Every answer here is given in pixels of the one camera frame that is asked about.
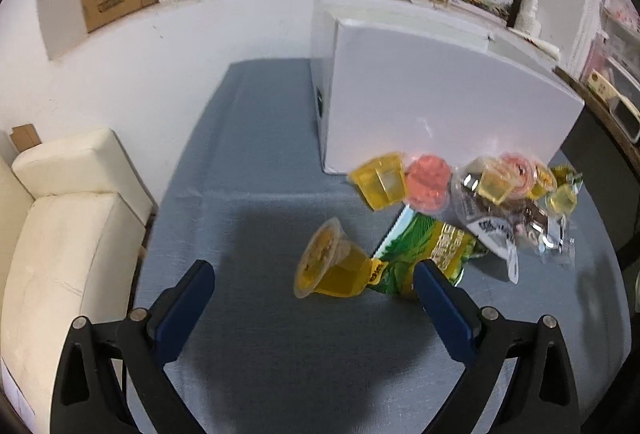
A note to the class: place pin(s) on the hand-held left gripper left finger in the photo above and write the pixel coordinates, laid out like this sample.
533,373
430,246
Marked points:
182,314

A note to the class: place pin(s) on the white plastic bottle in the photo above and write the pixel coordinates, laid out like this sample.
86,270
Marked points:
530,17

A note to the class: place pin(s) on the cardboard flap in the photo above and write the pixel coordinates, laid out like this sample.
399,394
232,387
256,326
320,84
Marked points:
24,138

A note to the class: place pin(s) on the silver snack packet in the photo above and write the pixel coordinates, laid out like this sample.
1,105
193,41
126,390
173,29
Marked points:
547,234

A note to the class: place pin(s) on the blue tablecloth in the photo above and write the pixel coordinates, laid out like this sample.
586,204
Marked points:
260,164

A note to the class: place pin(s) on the clear black-printed snack packet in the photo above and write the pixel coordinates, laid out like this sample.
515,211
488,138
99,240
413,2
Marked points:
480,224

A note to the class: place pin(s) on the white paper roll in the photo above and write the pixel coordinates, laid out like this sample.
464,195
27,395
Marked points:
540,45

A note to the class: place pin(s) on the pink jelly cup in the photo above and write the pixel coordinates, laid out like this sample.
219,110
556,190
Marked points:
425,184
522,164

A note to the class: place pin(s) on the large yellow fruit jelly cup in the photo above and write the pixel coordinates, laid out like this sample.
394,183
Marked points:
340,271

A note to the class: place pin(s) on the white cardboard box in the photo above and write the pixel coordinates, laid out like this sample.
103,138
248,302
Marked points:
425,89

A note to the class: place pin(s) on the clear plastic drawer unit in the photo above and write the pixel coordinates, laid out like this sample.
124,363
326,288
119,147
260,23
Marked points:
617,19

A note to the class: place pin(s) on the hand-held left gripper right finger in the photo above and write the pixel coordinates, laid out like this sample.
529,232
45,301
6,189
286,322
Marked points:
442,311

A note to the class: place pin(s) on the cream sofa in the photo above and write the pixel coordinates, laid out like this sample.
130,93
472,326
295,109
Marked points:
60,239

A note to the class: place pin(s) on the brown counter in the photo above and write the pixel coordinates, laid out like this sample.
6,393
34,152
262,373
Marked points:
595,104

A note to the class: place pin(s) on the pale yellow jelly cup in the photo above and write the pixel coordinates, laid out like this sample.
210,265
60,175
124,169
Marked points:
495,186

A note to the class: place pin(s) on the white oval tray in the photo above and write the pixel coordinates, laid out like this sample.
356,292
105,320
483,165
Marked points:
627,117

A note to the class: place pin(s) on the small yellow jelly cup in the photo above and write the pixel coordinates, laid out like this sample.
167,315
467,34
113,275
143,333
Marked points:
562,201
545,179

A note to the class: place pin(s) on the green snack packet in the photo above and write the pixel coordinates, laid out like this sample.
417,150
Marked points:
430,239

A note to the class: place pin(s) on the yellow green snack wrapper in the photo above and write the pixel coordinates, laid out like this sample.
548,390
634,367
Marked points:
567,173

